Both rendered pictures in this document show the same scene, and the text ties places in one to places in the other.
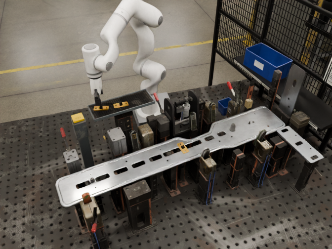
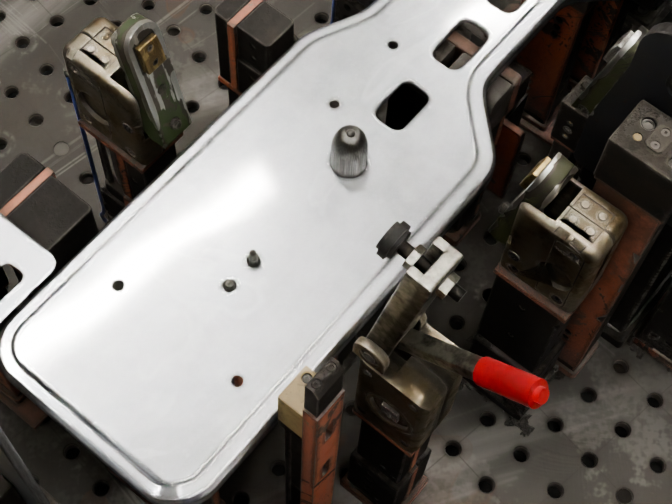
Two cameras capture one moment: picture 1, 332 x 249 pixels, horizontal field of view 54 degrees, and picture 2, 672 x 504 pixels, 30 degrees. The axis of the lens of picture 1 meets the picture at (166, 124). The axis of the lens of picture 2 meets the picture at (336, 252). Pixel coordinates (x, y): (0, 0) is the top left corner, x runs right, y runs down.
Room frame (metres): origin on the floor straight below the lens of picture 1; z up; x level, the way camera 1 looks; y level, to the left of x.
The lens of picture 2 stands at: (1.90, -0.67, 1.95)
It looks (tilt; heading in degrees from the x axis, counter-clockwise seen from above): 64 degrees down; 152
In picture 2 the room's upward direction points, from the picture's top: 4 degrees clockwise
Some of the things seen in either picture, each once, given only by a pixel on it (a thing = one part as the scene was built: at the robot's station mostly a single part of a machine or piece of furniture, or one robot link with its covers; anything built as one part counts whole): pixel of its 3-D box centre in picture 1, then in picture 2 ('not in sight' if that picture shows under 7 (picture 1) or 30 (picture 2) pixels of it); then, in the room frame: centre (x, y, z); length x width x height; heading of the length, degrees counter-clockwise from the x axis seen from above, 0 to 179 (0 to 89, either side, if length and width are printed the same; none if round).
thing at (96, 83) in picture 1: (96, 81); not in sight; (1.42, 0.37, 1.35); 0.10 x 0.07 x 0.11; 3
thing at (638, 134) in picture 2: (196, 124); (602, 259); (1.56, -0.20, 0.91); 0.07 x 0.05 x 0.42; 26
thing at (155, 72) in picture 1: (152, 78); not in sight; (1.81, 0.09, 1.10); 0.19 x 0.12 x 0.24; 57
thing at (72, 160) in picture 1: (77, 176); not in sight; (1.15, 0.51, 0.88); 0.11 x 0.10 x 0.36; 26
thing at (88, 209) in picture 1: (96, 227); not in sight; (0.84, 0.35, 0.88); 0.15 x 0.11 x 0.36; 26
